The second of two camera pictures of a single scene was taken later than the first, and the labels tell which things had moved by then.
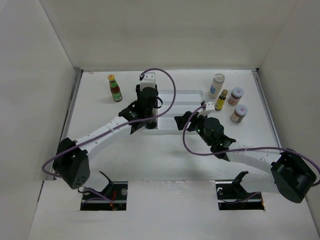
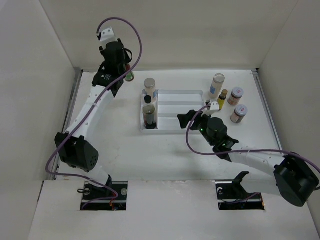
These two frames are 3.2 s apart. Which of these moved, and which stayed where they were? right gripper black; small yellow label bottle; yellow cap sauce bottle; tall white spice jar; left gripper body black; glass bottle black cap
Moved: left gripper body black; yellow cap sauce bottle
Stayed: tall white spice jar; glass bottle black cap; small yellow label bottle; right gripper black
